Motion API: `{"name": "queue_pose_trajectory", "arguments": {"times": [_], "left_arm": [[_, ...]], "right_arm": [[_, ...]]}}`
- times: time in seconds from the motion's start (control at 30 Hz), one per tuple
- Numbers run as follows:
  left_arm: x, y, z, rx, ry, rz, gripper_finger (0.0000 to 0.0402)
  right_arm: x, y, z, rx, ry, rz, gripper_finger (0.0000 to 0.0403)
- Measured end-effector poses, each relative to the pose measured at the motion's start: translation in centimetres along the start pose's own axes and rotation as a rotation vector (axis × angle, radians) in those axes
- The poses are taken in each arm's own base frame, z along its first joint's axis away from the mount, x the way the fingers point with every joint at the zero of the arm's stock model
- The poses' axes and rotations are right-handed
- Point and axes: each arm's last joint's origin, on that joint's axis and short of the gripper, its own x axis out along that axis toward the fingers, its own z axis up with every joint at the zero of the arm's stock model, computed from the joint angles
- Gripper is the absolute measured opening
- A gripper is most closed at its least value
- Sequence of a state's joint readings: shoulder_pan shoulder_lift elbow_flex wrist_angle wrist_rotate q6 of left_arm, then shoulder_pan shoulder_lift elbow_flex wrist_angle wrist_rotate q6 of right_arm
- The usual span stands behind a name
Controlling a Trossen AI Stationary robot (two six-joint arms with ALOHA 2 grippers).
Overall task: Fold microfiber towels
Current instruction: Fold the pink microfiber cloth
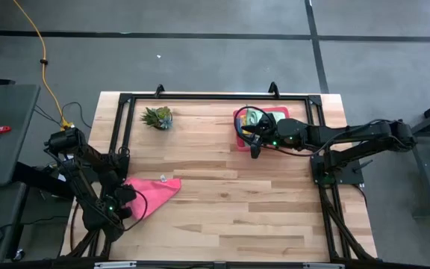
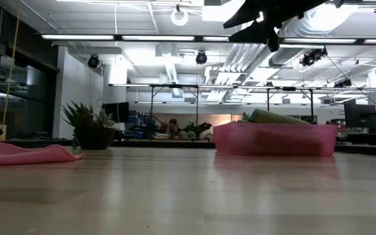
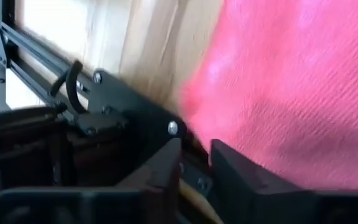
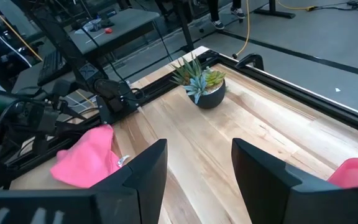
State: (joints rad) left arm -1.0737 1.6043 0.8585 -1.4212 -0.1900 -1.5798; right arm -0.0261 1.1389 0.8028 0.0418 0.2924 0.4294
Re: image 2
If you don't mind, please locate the person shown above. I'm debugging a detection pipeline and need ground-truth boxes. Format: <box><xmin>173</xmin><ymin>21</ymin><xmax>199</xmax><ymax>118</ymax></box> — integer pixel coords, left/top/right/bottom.
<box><xmin>149</xmin><ymin>110</ymin><xmax>185</xmax><ymax>140</ymax></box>

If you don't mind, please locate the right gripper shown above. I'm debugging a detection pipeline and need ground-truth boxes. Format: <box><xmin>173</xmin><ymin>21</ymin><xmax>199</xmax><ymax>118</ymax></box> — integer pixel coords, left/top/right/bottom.
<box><xmin>223</xmin><ymin>0</ymin><xmax>330</xmax><ymax>54</ymax></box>

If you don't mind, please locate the yellow extension cable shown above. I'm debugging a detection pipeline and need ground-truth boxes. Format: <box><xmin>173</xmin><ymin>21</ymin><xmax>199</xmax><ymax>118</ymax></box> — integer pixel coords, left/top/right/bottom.
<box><xmin>0</xmin><ymin>0</ymin><xmax>22</xmax><ymax>138</ymax></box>

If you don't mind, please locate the pink microfiber towel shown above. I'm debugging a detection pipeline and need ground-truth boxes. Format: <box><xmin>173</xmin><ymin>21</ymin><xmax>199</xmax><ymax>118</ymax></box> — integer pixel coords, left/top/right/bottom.
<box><xmin>0</xmin><ymin>140</ymin><xmax>85</xmax><ymax>168</ymax></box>

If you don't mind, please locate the pink plastic bin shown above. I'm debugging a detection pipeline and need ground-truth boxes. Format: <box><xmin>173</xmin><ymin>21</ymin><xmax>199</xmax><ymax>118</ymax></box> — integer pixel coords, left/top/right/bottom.
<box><xmin>212</xmin><ymin>121</ymin><xmax>339</xmax><ymax>157</ymax></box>

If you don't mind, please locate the succulent plant in black pot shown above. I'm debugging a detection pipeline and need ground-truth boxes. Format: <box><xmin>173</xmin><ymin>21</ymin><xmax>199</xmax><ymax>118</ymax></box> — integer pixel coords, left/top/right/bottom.
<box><xmin>61</xmin><ymin>100</ymin><xmax>117</xmax><ymax>151</ymax></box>

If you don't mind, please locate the black overhead frame beam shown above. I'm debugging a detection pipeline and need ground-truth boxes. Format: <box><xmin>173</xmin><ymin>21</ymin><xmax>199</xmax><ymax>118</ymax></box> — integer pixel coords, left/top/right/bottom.
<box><xmin>40</xmin><ymin>32</ymin><xmax>376</xmax><ymax>45</ymax></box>

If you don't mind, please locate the black metal stand frame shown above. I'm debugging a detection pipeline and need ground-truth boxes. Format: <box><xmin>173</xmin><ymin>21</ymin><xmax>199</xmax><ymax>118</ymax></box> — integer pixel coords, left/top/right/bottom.
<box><xmin>149</xmin><ymin>84</ymin><xmax>200</xmax><ymax>141</ymax></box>
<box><xmin>265</xmin><ymin>86</ymin><xmax>315</xmax><ymax>125</ymax></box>

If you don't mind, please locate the black computer monitor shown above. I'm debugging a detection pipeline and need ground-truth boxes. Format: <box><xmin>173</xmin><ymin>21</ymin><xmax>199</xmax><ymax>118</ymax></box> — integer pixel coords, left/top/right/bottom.
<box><xmin>343</xmin><ymin>103</ymin><xmax>376</xmax><ymax>134</ymax></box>
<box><xmin>102</xmin><ymin>102</ymin><xmax>130</xmax><ymax>124</ymax></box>

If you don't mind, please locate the white ceiling ring light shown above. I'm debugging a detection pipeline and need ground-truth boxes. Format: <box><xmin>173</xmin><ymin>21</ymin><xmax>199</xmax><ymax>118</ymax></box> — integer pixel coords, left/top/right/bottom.
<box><xmin>170</xmin><ymin>8</ymin><xmax>190</xmax><ymax>27</ymax></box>

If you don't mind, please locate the black hanging camera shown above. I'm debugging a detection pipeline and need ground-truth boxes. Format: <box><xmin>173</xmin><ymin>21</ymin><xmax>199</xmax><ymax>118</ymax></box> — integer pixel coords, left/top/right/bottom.
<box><xmin>300</xmin><ymin>47</ymin><xmax>328</xmax><ymax>67</ymax></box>
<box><xmin>195</xmin><ymin>50</ymin><xmax>208</xmax><ymax>65</ymax></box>
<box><xmin>87</xmin><ymin>54</ymin><xmax>101</xmax><ymax>69</ymax></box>

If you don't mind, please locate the green microfiber towel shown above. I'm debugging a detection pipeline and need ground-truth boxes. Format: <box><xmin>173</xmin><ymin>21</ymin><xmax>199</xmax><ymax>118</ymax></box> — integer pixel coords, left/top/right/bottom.
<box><xmin>236</xmin><ymin>108</ymin><xmax>312</xmax><ymax>125</ymax></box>

